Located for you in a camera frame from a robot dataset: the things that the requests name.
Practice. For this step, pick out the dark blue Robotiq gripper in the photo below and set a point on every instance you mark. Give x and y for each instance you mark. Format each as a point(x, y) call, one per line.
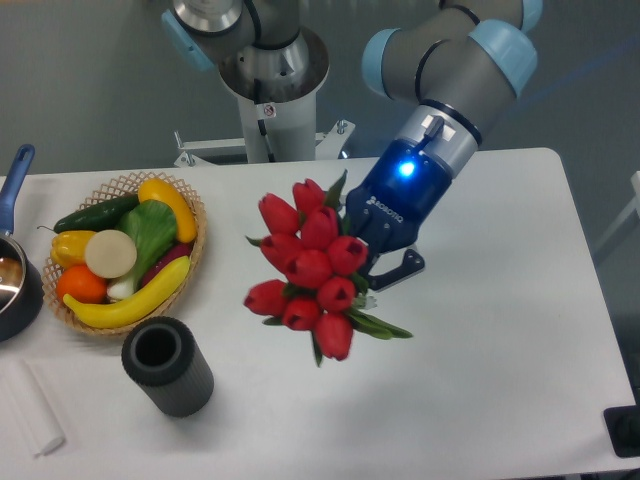
point(389, 206)

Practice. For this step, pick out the red tulip bouquet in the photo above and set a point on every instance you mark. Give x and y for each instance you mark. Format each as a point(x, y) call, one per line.
point(321, 290)

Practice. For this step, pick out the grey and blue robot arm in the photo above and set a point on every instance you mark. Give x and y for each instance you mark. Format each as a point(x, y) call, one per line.
point(461, 70)

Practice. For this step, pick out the dark grey ribbed vase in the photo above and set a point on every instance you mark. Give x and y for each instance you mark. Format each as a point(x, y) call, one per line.
point(162, 357)

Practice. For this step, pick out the dark red chili pepper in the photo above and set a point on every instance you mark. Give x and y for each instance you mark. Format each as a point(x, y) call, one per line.
point(173, 253)

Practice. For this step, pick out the green leafy cabbage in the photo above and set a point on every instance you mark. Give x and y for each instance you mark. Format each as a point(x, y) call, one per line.
point(152, 227)

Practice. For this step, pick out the black device at table edge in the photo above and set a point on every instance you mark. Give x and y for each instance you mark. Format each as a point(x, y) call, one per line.
point(623, 428)

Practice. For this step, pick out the yellow banana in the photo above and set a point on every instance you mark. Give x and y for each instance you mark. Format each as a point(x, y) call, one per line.
point(137, 306)

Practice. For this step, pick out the yellow squash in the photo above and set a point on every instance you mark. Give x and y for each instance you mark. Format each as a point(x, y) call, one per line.
point(164, 192)

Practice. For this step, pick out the woven wicker basket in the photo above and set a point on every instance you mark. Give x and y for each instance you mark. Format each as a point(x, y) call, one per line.
point(118, 187)

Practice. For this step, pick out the beige round onion slice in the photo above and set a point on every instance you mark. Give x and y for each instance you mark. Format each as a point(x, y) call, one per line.
point(110, 254)

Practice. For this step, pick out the green cucumber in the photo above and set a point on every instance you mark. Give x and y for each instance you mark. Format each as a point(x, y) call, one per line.
point(97, 217)

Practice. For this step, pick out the orange fruit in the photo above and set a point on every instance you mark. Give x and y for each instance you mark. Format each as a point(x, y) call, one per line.
point(82, 284)

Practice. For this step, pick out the yellow bell pepper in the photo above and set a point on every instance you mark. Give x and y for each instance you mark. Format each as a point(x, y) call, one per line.
point(68, 248)

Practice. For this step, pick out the white foam roll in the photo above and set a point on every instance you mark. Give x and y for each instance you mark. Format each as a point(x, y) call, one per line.
point(36, 418)

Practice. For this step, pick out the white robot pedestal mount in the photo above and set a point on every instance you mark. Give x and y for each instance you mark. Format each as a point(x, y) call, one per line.
point(272, 132)

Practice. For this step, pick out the white chair frame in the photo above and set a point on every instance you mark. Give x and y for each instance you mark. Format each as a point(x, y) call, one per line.
point(621, 227)

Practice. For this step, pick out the dark pot with blue handle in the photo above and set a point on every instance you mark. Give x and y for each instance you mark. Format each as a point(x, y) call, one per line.
point(21, 286)

